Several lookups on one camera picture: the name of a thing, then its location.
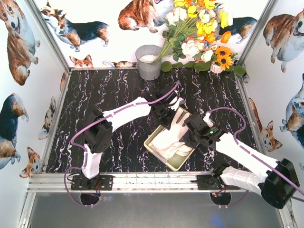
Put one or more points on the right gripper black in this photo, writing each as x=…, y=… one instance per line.
x=188, y=134

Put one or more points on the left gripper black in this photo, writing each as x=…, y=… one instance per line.
x=171, y=119

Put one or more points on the white grey glove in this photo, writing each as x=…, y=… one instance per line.
x=167, y=143

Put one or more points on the pale green plastic storage basket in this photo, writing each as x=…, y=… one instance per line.
x=174, y=163

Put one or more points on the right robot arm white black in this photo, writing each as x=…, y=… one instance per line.
x=275, y=181

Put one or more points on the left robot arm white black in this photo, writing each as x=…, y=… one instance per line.
x=98, y=137

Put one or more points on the grey metal bucket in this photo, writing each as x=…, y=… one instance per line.
x=149, y=65

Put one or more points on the small sunflower pot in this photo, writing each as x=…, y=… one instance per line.
x=223, y=59

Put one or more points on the artificial flower bouquet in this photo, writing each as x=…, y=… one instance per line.
x=191, y=28

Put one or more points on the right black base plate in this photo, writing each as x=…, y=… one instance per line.
x=208, y=182

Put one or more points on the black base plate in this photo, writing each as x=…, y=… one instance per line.
x=208, y=182
x=99, y=182

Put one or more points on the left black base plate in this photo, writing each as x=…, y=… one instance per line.
x=99, y=182

